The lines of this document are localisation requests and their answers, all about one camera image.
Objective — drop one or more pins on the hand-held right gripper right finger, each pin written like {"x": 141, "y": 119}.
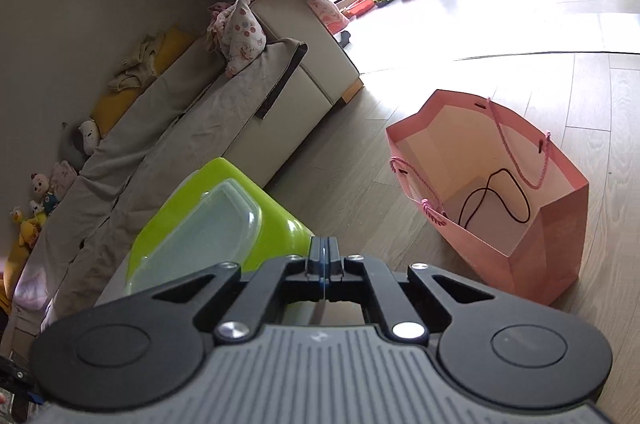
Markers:
{"x": 334, "y": 264}

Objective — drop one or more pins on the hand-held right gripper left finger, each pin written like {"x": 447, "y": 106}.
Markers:
{"x": 316, "y": 264}

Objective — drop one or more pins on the green plastic tray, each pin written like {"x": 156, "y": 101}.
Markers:
{"x": 270, "y": 214}

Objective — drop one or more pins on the clear plastic lid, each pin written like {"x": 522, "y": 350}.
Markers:
{"x": 210, "y": 229}

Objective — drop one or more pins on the beige sofa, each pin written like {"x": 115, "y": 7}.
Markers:
{"x": 310, "y": 79}

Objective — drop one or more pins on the grey-beige sofa cover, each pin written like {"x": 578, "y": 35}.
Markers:
{"x": 165, "y": 144}

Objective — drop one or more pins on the pink paper bag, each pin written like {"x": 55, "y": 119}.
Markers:
{"x": 550, "y": 244}

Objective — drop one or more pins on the pink patterned clothing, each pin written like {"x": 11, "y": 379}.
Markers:
{"x": 240, "y": 34}

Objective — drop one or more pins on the yellow cushion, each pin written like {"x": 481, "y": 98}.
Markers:
{"x": 115, "y": 109}

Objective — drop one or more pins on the red tray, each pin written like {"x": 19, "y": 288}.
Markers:
{"x": 360, "y": 7}

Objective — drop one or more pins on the white plush toy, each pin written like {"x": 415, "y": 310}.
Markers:
{"x": 89, "y": 137}

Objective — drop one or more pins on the pink plush toy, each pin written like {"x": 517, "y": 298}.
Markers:
{"x": 64, "y": 179}

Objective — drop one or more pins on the grey plush toy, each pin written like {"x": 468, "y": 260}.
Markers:
{"x": 72, "y": 149}

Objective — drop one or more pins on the crumpled beige cloth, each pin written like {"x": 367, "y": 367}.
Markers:
{"x": 135, "y": 64}

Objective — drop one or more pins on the doll with teal clothes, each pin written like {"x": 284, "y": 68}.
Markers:
{"x": 46, "y": 196}

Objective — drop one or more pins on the yellow duck plush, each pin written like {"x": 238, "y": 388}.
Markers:
{"x": 27, "y": 229}

